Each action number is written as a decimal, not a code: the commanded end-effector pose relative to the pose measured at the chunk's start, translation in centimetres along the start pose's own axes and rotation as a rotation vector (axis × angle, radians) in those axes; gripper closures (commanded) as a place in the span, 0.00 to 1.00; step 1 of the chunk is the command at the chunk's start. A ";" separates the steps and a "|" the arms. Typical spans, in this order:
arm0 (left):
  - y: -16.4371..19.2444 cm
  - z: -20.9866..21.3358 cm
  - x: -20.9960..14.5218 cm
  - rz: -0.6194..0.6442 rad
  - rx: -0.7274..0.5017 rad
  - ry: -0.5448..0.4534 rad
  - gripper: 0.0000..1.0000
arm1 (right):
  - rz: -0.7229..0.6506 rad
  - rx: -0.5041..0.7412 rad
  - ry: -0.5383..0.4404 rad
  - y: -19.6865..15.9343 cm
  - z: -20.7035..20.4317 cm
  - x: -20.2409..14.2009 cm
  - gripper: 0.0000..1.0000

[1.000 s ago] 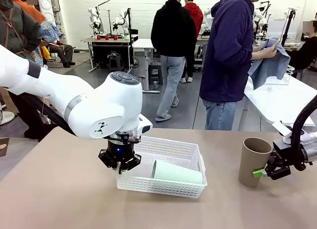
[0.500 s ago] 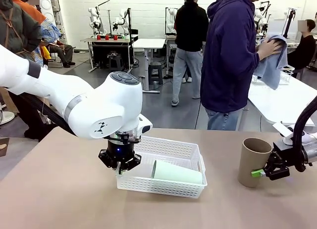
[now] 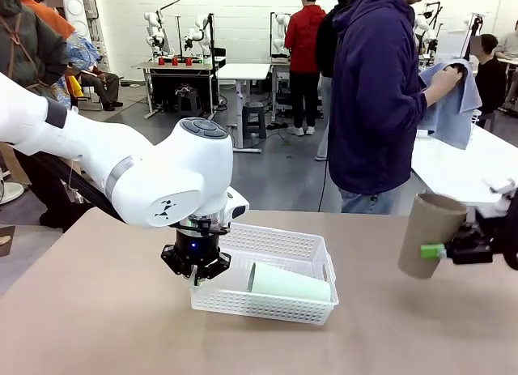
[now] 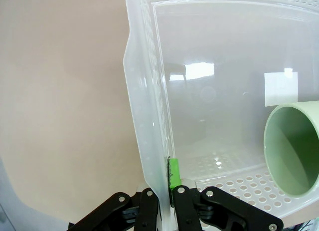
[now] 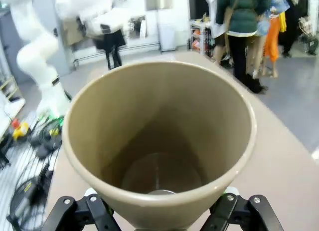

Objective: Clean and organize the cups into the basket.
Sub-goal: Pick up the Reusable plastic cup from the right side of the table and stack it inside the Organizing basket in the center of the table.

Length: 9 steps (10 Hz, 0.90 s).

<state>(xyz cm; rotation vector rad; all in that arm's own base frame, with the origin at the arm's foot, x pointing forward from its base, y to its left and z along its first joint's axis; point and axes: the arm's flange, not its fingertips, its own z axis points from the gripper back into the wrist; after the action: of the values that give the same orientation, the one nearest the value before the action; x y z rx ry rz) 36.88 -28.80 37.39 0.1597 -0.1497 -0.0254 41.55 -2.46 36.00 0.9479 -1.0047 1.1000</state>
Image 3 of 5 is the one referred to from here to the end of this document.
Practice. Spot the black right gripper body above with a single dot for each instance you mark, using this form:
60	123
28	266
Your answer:
473	249

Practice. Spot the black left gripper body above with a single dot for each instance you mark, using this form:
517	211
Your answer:
196	245

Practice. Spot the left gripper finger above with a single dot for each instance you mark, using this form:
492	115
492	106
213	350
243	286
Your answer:
174	259
218	265

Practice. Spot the brown paper cup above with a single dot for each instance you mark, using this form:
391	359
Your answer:
429	229

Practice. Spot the light green paper cup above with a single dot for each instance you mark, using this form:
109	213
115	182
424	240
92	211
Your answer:
291	286

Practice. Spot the blue cleaning cloth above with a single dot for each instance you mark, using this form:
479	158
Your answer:
453	116

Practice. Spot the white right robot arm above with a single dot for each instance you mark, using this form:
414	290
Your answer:
506	201

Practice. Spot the person's right forearm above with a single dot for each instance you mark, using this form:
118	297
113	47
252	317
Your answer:
431	96

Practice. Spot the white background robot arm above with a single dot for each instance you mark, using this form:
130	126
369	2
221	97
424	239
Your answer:
280	31
155	31
200	31
425	31

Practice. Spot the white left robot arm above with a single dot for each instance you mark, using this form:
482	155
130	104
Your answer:
162	168

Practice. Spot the white perforated plastic basket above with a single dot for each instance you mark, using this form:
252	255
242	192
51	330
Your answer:
283	245

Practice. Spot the person's right hand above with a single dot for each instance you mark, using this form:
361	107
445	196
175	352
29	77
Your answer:
447	79

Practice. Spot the white side table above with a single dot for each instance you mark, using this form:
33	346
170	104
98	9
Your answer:
453	172

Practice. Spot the blue jeans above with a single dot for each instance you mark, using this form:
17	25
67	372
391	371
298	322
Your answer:
364	201

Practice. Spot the grey plastic step stool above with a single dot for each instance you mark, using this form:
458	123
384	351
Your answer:
254	116

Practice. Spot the small dark stool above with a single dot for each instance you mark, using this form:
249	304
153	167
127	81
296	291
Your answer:
189	99

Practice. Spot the seated person in black top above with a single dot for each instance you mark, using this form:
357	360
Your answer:
487	75

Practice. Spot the person in navy hoodie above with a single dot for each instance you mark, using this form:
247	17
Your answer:
372	87

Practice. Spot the white round stand base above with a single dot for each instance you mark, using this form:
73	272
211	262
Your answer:
10	190

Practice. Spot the white height-adjustable desk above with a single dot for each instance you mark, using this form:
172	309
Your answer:
243	71

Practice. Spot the seated person in dark trousers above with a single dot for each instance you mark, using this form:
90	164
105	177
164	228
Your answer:
101	83

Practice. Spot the grey framed work table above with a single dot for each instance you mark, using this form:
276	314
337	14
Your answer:
141	65

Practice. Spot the person in light grey top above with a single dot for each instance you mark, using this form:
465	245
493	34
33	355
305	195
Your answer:
509	43

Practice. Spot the black tripod stand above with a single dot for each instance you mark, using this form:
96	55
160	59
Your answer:
471	35

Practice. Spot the person in red hooded jacket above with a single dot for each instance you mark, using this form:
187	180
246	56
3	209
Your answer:
303	47

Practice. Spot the white tower appliance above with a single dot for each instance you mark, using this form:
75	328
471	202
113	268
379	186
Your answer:
77	10

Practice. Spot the mannequin in orange jacket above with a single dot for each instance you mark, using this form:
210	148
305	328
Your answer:
48	14

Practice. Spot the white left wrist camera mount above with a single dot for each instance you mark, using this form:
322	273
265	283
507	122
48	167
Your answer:
236	207

